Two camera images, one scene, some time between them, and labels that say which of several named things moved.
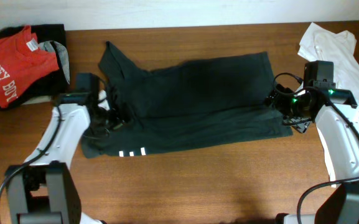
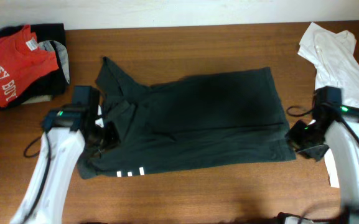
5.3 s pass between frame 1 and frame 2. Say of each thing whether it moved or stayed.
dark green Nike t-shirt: moved
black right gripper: moved
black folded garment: stayed
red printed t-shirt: stayed
